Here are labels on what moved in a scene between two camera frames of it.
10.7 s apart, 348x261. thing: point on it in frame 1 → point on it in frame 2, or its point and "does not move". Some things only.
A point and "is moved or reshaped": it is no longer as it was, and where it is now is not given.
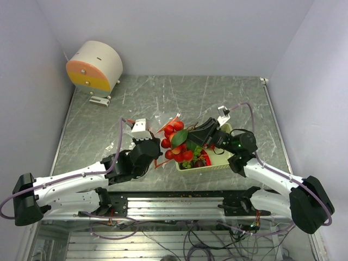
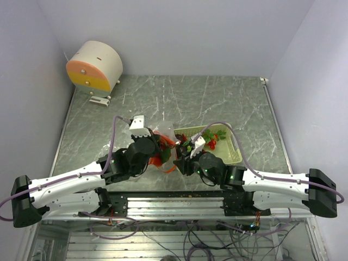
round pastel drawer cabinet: [95, 68] does not move
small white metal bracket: [100, 100] does not move
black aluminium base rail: [178, 204] does not move
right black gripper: [200, 135] → [184, 163]
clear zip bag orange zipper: [163, 159] is moved or reshaped
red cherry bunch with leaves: [180, 148] is moved or reshaped
